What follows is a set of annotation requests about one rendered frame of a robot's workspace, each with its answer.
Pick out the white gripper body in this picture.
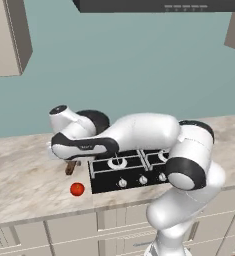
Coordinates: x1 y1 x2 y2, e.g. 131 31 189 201
47 141 58 160

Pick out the red tomato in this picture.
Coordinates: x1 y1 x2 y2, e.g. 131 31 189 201
69 181 86 198

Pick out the black gas hob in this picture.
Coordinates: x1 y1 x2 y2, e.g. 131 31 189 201
87 148 177 195

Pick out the beige drawer front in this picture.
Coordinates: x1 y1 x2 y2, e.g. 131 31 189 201
14 212 99 247
96 203 157 232
192 187 235 221
0 226 21 252

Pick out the dark extractor hood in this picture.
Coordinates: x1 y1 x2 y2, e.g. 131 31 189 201
71 0 235 14

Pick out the pan with brown wooden handle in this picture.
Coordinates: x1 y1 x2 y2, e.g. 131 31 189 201
64 159 82 177

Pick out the grey drawer handle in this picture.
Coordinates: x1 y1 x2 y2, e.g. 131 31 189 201
132 241 154 248

